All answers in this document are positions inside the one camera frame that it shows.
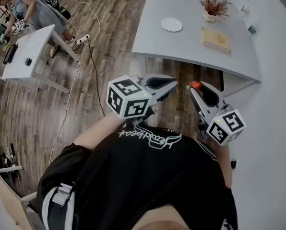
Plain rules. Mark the person's right forearm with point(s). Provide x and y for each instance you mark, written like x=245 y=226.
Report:
x=225 y=162

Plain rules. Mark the small white table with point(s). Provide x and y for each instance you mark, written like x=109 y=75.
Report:
x=30 y=54

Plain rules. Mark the person's black t-shirt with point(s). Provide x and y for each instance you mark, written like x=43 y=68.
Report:
x=138 y=181

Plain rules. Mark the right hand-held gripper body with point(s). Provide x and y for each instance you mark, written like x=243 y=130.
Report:
x=225 y=127

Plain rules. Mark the white round plate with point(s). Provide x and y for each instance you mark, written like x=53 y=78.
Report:
x=171 y=24

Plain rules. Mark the clear drinking glass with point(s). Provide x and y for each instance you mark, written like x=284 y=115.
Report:
x=243 y=11

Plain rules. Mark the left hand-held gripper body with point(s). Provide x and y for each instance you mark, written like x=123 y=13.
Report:
x=127 y=97

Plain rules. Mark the small round black object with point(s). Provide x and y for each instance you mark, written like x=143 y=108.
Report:
x=27 y=60

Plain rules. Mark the red strawberry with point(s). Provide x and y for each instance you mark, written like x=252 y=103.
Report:
x=195 y=85

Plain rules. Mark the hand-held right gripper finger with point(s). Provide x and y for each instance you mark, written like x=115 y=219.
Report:
x=216 y=92
x=198 y=102

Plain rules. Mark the person's left forearm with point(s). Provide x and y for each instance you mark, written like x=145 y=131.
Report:
x=97 y=133

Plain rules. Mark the white power strip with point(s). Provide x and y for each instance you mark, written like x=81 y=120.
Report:
x=83 y=40

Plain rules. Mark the flat black device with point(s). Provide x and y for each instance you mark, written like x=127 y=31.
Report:
x=10 y=54

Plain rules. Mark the dried red plant in vase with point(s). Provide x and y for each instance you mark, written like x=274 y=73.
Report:
x=213 y=7

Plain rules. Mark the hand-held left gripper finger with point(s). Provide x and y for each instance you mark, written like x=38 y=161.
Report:
x=168 y=91
x=162 y=75

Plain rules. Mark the clear water bottle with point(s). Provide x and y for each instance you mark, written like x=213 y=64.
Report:
x=253 y=29

